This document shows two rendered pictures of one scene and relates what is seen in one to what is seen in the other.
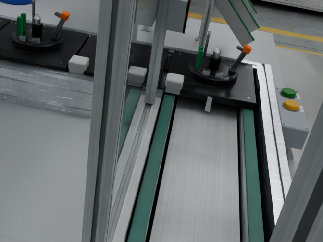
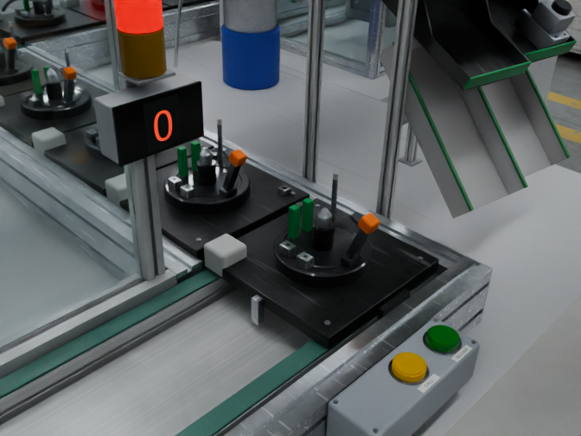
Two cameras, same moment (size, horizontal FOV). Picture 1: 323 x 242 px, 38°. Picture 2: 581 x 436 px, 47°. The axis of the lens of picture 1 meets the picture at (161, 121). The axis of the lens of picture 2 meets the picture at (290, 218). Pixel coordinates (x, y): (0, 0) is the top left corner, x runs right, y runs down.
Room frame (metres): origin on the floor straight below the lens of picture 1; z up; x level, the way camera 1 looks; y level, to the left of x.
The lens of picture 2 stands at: (0.57, -0.60, 1.53)
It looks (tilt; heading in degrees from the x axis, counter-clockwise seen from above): 32 degrees down; 42
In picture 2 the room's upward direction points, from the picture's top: 2 degrees clockwise
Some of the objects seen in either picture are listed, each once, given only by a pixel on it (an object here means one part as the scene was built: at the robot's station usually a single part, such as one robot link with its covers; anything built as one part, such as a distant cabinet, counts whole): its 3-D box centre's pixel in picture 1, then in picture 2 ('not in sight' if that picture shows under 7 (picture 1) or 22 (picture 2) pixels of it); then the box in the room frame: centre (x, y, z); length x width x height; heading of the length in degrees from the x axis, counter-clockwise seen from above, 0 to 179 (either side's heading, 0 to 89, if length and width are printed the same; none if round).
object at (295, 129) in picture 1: (287, 116); (405, 387); (1.10, -0.33, 0.93); 0.21 x 0.07 x 0.06; 178
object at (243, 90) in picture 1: (211, 77); (322, 262); (1.19, -0.12, 0.96); 0.24 x 0.24 x 0.02; 88
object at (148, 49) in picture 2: not in sight; (142, 49); (1.00, 0.01, 1.28); 0.05 x 0.05 x 0.05
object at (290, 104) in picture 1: (291, 106); (408, 368); (1.10, -0.33, 0.96); 0.04 x 0.04 x 0.02
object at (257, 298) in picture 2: (208, 103); (258, 310); (1.06, -0.11, 0.95); 0.01 x 0.01 x 0.04; 88
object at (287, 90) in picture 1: (288, 93); (442, 340); (1.17, -0.33, 0.96); 0.04 x 0.04 x 0.02
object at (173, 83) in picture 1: (173, 83); (225, 255); (1.10, -0.02, 0.97); 0.05 x 0.05 x 0.04; 88
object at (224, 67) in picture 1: (212, 71); (322, 251); (1.19, -0.12, 0.98); 0.14 x 0.14 x 0.02
